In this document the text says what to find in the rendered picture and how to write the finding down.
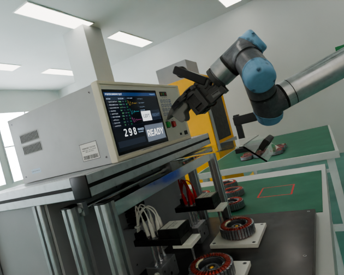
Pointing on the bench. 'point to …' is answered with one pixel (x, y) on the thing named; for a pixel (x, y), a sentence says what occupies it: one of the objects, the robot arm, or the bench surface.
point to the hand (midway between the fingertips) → (168, 114)
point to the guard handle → (266, 142)
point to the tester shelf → (89, 179)
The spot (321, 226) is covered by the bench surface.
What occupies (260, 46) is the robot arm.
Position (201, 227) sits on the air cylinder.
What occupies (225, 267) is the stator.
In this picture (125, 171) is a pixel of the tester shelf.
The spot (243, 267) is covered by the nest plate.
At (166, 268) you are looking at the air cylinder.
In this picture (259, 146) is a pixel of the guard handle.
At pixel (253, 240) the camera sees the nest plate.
